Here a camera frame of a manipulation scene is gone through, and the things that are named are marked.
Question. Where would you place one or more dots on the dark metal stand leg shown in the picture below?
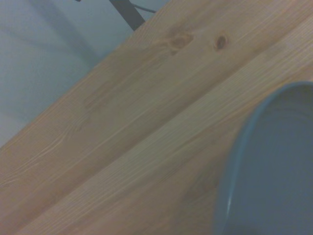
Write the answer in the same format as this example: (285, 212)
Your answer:
(126, 13)

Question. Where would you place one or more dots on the blue round plate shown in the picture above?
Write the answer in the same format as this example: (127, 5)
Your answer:
(274, 159)

